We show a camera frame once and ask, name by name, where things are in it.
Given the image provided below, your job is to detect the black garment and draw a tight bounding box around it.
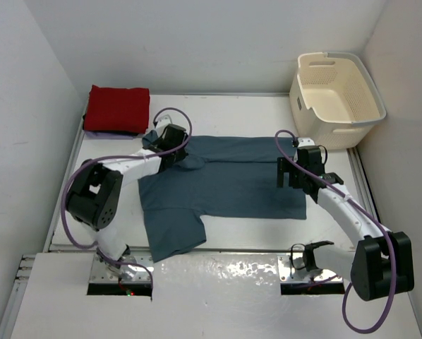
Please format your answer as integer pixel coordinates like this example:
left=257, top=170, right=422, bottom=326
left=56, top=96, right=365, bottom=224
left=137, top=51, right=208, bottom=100
left=83, top=114, right=146, bottom=136

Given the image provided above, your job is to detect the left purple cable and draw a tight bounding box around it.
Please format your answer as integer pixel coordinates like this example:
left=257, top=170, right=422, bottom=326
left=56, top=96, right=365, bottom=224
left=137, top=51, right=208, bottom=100
left=61, top=107, right=193, bottom=290

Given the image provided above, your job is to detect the beige laundry basket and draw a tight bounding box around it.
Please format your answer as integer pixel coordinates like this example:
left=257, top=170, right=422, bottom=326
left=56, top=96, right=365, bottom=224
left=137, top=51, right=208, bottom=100
left=289, top=52, right=387, bottom=150

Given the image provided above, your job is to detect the metal base plate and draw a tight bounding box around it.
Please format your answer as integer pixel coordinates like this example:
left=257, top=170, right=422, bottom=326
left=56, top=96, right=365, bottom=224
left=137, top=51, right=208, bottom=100
left=89, top=254, right=154, bottom=285
left=277, top=251, right=343, bottom=285

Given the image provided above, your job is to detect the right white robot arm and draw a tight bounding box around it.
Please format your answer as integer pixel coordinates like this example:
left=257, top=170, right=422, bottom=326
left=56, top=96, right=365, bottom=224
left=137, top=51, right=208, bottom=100
left=277, top=137, right=414, bottom=301

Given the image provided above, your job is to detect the red garment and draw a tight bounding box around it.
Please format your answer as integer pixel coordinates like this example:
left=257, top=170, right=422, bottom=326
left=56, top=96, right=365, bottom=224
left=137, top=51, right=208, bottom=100
left=85, top=85, right=150, bottom=130

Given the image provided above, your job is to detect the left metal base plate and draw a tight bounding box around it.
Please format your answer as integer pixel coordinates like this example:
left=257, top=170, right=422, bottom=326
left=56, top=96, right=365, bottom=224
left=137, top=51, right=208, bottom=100
left=89, top=254, right=154, bottom=285

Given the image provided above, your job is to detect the white front cover board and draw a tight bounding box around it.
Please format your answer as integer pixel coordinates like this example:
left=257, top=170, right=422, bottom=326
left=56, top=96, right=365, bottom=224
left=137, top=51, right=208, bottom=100
left=0, top=252, right=422, bottom=339

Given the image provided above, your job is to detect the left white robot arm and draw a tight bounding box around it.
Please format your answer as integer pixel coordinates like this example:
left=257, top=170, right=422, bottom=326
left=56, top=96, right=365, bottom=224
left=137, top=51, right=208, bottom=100
left=60, top=115, right=192, bottom=268

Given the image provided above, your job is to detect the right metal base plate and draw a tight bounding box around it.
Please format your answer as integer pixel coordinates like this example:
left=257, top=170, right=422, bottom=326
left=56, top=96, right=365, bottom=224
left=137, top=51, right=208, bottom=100
left=277, top=251, right=343, bottom=285

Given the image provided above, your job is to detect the purple t shirt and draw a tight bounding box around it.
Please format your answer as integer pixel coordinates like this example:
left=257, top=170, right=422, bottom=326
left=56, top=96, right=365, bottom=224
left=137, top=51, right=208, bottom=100
left=85, top=131, right=136, bottom=140

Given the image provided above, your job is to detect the teal shirt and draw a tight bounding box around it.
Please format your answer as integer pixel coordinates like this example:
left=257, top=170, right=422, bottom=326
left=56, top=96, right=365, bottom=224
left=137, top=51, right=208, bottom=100
left=138, top=136, right=306, bottom=262

